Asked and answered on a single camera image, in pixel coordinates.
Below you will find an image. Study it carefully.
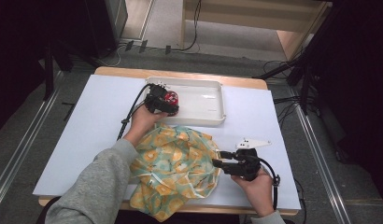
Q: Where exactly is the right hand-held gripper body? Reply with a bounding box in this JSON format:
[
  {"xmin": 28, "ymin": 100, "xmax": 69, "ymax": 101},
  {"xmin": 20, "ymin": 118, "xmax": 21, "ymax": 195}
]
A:
[{"xmin": 230, "ymin": 137, "xmax": 272, "ymax": 182}]

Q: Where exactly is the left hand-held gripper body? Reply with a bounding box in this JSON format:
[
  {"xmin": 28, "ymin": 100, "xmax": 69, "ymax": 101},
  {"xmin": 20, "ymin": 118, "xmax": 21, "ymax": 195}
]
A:
[{"xmin": 145, "ymin": 79, "xmax": 169, "ymax": 114}]

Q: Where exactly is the red round can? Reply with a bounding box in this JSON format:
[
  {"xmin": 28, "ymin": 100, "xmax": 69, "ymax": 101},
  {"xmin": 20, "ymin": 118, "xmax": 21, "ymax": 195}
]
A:
[{"xmin": 163, "ymin": 91, "xmax": 180, "ymax": 108}]

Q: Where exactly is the white plastic tray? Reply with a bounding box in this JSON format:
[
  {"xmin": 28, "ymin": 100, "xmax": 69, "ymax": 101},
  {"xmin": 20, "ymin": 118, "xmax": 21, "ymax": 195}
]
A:
[{"xmin": 145, "ymin": 77, "xmax": 227, "ymax": 127}]

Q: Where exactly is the orange-print green drawstring bag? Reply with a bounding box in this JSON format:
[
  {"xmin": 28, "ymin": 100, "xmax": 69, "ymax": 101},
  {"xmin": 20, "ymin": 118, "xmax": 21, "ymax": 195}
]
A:
[{"xmin": 129, "ymin": 121, "xmax": 221, "ymax": 223}]

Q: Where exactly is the person's left hand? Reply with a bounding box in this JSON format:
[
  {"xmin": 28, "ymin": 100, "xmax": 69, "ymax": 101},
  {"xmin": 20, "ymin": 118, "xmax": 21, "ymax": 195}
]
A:
[{"xmin": 122, "ymin": 105, "xmax": 169, "ymax": 147}]

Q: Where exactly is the person's right hand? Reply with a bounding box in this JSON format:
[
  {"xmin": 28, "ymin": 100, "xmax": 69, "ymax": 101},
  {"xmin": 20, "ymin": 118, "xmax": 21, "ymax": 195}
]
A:
[{"xmin": 231, "ymin": 169, "xmax": 275, "ymax": 217}]

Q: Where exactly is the wooden table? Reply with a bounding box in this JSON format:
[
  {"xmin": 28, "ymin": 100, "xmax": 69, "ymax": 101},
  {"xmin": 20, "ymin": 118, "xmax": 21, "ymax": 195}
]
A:
[{"xmin": 38, "ymin": 65, "xmax": 300, "ymax": 217}]

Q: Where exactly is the white table mat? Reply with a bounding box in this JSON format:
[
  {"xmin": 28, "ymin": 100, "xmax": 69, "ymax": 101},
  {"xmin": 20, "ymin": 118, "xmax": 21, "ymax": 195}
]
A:
[{"xmin": 33, "ymin": 74, "xmax": 302, "ymax": 211}]

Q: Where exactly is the black cabinet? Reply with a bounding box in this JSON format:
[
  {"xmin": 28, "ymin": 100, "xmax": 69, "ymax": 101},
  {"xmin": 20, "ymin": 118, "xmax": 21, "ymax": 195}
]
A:
[{"xmin": 83, "ymin": 0, "xmax": 129, "ymax": 59}]

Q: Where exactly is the black metal stand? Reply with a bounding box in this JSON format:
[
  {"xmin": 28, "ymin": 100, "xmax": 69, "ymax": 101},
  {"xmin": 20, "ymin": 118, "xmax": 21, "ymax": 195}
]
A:
[
  {"xmin": 43, "ymin": 40, "xmax": 97, "ymax": 101},
  {"xmin": 253, "ymin": 0, "xmax": 337, "ymax": 116}
]

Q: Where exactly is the light wooden shelf unit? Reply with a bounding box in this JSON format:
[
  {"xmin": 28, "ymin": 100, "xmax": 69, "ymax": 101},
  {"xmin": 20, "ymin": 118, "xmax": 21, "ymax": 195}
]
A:
[{"xmin": 179, "ymin": 0, "xmax": 333, "ymax": 62}]

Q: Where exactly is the left hand-held gripper black cable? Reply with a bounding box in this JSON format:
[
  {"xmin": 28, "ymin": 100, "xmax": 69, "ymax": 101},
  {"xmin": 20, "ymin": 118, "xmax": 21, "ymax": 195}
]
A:
[{"xmin": 117, "ymin": 83, "xmax": 152, "ymax": 142}]

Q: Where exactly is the hand-held gripper black cable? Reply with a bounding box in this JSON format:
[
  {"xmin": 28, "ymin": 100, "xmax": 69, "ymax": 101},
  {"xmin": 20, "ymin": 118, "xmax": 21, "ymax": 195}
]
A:
[
  {"xmin": 258, "ymin": 157, "xmax": 281, "ymax": 211},
  {"xmin": 117, "ymin": 83, "xmax": 152, "ymax": 142}
]

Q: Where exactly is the right hand-held gripper black cable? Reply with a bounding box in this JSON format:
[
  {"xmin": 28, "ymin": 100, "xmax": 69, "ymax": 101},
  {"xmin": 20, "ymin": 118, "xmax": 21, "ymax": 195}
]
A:
[{"xmin": 258, "ymin": 157, "xmax": 281, "ymax": 211}]

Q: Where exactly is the white floor cable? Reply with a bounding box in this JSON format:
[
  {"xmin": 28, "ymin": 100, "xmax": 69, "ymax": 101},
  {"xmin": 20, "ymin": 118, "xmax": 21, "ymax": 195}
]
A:
[{"xmin": 92, "ymin": 45, "xmax": 127, "ymax": 68}]

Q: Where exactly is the thin black cable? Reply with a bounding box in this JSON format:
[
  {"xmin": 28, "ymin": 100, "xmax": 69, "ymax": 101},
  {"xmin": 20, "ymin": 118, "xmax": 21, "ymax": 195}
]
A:
[{"xmin": 293, "ymin": 178, "xmax": 307, "ymax": 224}]

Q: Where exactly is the metal floor rail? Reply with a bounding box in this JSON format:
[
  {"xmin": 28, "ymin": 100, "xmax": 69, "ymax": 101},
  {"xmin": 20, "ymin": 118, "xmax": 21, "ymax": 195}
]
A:
[
  {"xmin": 0, "ymin": 71, "xmax": 64, "ymax": 216},
  {"xmin": 287, "ymin": 87, "xmax": 352, "ymax": 224}
]

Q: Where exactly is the bundle of black floor cables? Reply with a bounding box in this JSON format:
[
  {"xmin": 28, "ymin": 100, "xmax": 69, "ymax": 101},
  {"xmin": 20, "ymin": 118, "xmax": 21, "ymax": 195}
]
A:
[{"xmin": 262, "ymin": 59, "xmax": 319, "ymax": 129}]

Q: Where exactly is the black hanging cable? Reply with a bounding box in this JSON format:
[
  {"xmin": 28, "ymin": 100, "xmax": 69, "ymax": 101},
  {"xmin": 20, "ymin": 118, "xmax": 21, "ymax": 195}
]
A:
[{"xmin": 172, "ymin": 0, "xmax": 203, "ymax": 53}]

